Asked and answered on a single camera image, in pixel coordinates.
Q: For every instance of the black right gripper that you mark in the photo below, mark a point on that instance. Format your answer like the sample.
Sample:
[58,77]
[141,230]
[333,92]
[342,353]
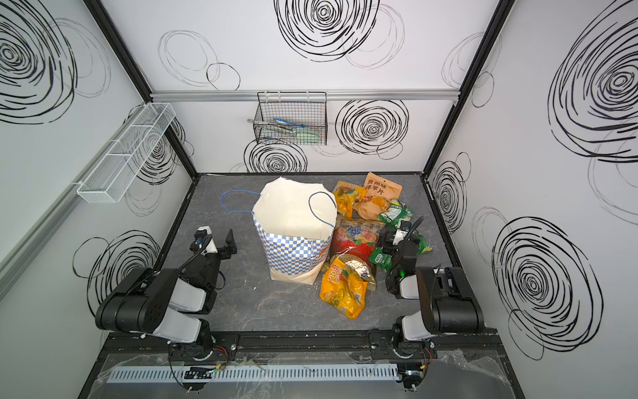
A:
[402,244]

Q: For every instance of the green snack bag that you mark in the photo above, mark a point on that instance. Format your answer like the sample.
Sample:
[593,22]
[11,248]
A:
[380,259]
[395,214]
[423,245]

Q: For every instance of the red gold snack bag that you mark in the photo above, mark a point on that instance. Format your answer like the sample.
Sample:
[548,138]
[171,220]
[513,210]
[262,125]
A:
[356,237]

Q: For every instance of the orange potato chip bag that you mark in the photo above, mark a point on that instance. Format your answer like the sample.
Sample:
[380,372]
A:
[379,194]

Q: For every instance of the yellow snack bag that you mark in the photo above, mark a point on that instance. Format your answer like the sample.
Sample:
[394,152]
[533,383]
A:
[346,196]
[346,281]

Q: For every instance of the blue checkered paper bag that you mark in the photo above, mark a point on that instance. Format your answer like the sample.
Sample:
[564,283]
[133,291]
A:
[295,223]

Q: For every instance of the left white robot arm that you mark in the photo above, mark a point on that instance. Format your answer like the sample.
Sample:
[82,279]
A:
[171,303]

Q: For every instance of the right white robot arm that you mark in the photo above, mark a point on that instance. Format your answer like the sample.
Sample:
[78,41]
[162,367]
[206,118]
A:
[447,303]

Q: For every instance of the green pouch in basket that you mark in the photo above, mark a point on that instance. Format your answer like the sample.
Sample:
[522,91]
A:
[307,135]

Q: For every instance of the blue item in basket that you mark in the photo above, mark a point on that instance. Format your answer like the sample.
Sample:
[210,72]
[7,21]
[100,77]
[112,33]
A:
[283,122]

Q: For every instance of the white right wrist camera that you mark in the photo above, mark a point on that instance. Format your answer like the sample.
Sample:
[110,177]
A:
[400,235]

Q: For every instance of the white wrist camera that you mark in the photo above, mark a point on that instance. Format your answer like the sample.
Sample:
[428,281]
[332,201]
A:
[203,242]
[400,235]

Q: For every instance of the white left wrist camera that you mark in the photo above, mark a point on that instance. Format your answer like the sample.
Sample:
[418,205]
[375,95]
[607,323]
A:
[203,242]

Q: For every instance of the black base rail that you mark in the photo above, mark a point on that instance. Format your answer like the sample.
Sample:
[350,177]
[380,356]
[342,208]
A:
[375,343]

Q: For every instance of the white slotted cable duct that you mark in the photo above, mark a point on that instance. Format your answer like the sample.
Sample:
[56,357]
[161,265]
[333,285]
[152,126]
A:
[255,373]

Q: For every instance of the clear acrylic wall shelf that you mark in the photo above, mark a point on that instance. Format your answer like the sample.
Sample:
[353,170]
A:
[139,152]

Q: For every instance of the black wire wall basket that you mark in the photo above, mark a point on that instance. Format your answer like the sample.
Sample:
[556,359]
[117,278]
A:
[300,113]

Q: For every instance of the aluminium wall rail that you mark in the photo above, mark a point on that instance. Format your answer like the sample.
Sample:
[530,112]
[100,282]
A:
[448,94]

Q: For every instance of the right black corner post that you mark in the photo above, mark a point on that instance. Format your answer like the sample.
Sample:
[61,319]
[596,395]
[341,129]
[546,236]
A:
[490,36]

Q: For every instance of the black corner frame post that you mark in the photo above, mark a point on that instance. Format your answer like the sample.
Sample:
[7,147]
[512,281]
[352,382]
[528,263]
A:
[118,46]

